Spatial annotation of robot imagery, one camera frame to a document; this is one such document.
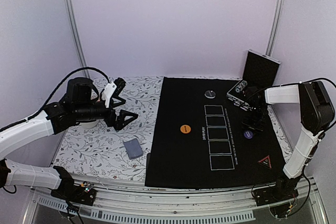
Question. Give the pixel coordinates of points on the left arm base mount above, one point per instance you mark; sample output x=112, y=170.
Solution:
x=83, y=193

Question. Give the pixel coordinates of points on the orange big blind button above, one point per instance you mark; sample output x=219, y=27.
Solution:
x=185, y=129

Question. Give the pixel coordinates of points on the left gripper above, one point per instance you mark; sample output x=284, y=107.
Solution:
x=119, y=124

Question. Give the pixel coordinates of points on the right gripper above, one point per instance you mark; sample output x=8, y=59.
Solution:
x=245, y=121

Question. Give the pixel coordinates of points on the black dealer button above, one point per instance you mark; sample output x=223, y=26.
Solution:
x=210, y=94

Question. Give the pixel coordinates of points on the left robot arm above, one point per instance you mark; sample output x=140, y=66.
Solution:
x=82, y=103

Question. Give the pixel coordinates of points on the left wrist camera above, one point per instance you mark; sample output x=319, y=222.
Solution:
x=112, y=88

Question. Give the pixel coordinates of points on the right aluminium post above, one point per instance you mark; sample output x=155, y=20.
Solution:
x=274, y=28

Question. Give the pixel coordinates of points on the blue card deck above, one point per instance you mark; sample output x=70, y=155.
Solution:
x=133, y=148

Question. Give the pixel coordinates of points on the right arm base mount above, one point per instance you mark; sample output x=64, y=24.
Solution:
x=284, y=189

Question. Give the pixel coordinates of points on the aluminium front rail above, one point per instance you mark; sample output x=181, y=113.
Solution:
x=126, y=201

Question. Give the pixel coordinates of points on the floral tablecloth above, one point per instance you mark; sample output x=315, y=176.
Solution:
x=99, y=151

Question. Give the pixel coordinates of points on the left aluminium post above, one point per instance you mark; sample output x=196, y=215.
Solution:
x=75, y=33

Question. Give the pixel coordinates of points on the aluminium poker chip case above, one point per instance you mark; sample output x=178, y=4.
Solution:
x=259, y=71

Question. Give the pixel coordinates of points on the white cup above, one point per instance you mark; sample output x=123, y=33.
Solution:
x=89, y=125

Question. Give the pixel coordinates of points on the left chip stack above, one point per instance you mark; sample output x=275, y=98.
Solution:
x=241, y=86

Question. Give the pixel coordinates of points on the aluminium post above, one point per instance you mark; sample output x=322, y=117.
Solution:
x=75, y=33
x=274, y=28

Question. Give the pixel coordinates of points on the purple small blind button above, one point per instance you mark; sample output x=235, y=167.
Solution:
x=248, y=134

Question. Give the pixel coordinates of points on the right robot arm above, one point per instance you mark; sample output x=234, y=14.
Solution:
x=316, y=116

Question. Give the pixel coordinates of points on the triangular all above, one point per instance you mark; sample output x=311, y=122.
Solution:
x=265, y=162

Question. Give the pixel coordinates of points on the black poker mat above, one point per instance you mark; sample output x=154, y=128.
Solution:
x=215, y=154

